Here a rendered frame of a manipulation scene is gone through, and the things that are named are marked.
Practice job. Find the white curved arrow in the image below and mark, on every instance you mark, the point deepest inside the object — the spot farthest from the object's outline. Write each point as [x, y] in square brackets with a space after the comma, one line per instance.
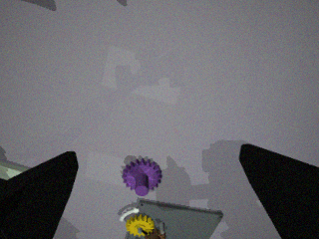
[129, 212]

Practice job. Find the yellow gear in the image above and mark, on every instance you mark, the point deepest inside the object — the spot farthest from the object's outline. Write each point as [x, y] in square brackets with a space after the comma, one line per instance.
[134, 224]

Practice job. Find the brown gear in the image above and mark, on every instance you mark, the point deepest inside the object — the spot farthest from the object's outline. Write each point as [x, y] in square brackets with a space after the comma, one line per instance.
[156, 235]

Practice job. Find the purple gear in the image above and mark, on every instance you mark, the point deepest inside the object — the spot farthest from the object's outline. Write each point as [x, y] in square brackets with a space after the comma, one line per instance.
[142, 176]

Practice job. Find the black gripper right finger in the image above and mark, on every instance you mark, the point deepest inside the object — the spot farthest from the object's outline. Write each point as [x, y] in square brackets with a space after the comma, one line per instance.
[287, 188]

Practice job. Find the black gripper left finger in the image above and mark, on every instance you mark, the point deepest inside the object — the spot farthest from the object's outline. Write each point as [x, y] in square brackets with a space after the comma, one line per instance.
[31, 203]

